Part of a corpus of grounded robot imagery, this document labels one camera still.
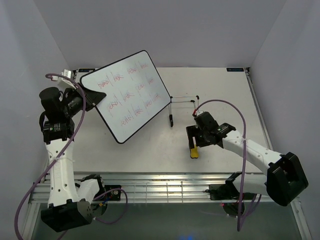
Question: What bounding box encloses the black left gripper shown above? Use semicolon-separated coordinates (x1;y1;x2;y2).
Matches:
62;82;107;117

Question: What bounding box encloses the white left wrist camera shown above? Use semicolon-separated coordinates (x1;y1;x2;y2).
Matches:
58;69;76;89

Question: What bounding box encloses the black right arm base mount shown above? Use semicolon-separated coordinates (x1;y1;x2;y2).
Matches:
205;171;267;218

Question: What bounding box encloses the yellow whiteboard eraser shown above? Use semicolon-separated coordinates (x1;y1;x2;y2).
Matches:
190;146;199;159

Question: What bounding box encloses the black framed whiteboard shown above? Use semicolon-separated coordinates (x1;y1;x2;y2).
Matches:
79;50;171;144

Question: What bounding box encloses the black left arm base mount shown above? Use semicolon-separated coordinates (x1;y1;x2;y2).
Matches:
100;185;122;202

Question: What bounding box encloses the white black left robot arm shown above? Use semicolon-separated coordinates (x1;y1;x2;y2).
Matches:
39;87;106;233

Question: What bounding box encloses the blue corner label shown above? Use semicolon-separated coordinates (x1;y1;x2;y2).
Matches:
78;68;96;73
226;67;244;72

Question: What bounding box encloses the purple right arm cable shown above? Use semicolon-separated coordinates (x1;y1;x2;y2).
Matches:
192;99;262;232

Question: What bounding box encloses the blue corner label left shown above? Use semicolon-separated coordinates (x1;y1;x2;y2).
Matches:
78;68;96;73

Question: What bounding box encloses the white wire whiteboard stand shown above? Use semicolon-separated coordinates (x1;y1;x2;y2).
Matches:
168;95;200;128

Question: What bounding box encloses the aluminium table frame rail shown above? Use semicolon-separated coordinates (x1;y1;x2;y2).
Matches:
22;67;313;240

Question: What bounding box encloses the blue corner label right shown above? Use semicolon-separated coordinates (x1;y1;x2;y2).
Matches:
226;67;244;72

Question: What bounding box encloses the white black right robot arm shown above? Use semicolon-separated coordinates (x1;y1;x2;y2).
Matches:
186;111;309;207

